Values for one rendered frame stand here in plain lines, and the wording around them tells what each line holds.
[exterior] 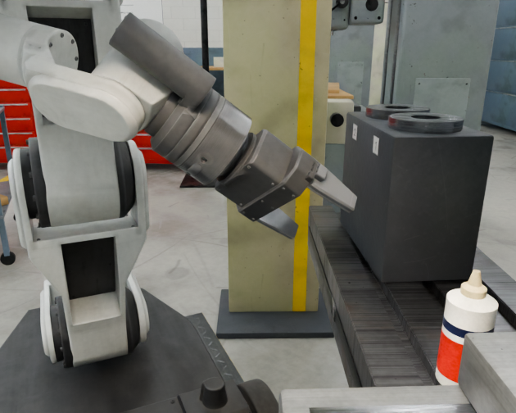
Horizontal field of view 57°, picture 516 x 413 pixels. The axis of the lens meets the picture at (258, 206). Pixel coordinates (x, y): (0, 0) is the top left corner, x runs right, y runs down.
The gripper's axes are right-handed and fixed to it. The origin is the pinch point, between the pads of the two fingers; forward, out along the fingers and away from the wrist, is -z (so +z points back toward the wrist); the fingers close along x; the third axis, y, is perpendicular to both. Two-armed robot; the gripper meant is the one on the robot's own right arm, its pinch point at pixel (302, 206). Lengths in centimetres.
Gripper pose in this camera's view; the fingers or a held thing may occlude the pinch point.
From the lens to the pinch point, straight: 54.7
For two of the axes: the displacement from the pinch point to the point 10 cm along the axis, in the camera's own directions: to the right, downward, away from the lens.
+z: -7.8, -5.4, -3.2
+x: 5.4, -3.3, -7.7
